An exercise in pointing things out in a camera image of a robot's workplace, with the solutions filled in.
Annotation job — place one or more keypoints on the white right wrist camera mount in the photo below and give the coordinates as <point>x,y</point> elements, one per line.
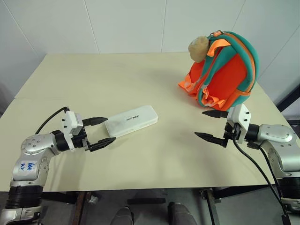
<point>239,117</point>

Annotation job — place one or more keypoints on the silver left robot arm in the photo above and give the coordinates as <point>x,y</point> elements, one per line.
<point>30,150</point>

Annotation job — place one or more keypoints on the white plastic pencil case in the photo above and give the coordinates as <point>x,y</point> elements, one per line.
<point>131,120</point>

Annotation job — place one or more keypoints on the beige plush toy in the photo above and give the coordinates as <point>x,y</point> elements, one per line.
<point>198,48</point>

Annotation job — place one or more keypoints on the dark grey rounded shape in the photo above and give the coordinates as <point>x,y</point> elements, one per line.
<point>120,216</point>
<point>180,214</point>

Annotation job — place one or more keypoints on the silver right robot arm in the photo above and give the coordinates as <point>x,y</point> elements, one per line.
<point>279,138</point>

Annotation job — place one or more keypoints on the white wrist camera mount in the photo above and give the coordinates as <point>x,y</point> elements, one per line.
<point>69,123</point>
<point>239,117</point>

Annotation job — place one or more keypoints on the black metal post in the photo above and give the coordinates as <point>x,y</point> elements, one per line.
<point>289,93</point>

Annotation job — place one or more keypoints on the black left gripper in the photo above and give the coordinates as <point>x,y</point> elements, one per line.
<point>79,140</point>

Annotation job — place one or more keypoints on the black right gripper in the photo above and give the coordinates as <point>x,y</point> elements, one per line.
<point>233,131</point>

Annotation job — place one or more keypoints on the orange and teal backpack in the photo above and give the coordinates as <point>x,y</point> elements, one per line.
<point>225,72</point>

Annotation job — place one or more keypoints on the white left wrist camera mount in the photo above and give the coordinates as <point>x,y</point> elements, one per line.
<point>69,123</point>

